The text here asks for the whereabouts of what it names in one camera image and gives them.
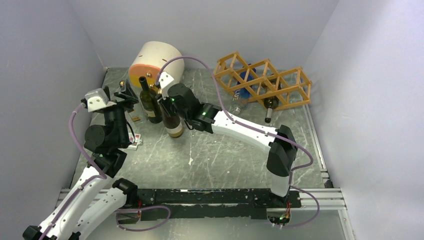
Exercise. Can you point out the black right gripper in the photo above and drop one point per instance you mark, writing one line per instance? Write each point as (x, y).
(164, 104)

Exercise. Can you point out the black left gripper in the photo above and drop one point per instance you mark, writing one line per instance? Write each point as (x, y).
(127, 93)

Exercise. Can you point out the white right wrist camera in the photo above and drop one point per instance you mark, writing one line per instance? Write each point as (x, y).
(164, 83)

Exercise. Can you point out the blue labelled clear bottle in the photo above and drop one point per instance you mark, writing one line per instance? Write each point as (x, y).
(241, 96)

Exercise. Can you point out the white orange yellow bread box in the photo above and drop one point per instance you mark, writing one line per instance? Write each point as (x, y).
(151, 58)

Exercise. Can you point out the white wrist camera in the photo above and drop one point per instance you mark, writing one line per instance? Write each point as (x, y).
(94, 100)
(164, 83)

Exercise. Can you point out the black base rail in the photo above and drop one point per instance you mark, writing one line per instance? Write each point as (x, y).
(214, 203)

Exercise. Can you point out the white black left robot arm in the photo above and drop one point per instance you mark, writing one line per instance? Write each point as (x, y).
(76, 216)

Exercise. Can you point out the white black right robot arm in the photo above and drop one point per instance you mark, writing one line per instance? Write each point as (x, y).
(278, 143)

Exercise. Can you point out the clear plastic packet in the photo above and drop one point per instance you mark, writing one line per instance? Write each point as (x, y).
(135, 141)

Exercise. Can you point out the clear bottle black cap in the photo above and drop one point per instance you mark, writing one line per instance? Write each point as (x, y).
(135, 113)

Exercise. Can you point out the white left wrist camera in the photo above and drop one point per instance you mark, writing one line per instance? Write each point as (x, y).
(94, 100)

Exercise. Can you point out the dark bottle gold foil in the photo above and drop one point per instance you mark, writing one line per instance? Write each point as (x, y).
(173, 126)

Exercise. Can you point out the aluminium frame rail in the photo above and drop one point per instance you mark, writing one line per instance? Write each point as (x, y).
(315, 200)

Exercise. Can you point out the wooden wine rack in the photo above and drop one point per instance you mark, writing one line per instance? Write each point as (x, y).
(295, 85)

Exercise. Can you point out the dark green wine bottle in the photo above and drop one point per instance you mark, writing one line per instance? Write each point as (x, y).
(148, 101)

